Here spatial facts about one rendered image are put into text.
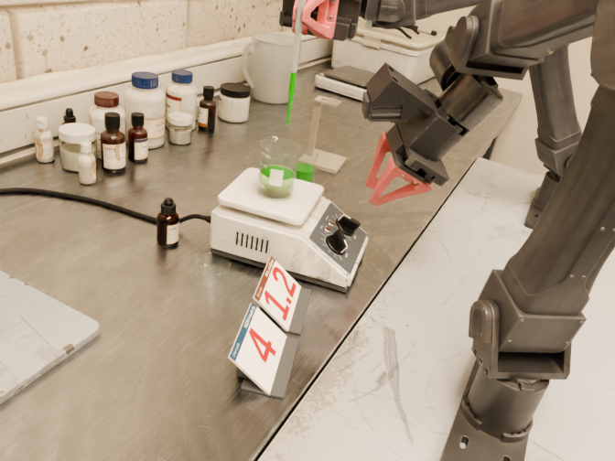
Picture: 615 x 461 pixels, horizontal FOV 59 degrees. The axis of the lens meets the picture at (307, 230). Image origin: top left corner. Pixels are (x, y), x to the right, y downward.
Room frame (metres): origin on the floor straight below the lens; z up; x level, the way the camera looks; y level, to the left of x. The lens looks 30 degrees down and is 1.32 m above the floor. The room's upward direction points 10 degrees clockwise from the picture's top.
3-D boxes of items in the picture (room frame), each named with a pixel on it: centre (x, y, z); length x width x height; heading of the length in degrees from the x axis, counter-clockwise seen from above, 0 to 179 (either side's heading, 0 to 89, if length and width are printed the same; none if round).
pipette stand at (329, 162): (1.02, -0.01, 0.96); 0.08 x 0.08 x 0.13; 76
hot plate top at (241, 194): (0.67, 0.05, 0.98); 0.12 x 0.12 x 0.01; 78
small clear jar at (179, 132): (1.00, 0.28, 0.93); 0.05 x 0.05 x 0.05
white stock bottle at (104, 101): (0.89, 0.37, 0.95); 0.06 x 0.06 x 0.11
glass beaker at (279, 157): (0.67, 0.05, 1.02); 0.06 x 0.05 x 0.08; 31
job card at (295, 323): (0.54, 0.01, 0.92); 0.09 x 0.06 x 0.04; 176
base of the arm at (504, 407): (0.41, -0.22, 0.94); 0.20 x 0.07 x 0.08; 158
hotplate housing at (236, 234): (0.67, 0.03, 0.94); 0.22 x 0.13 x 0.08; 78
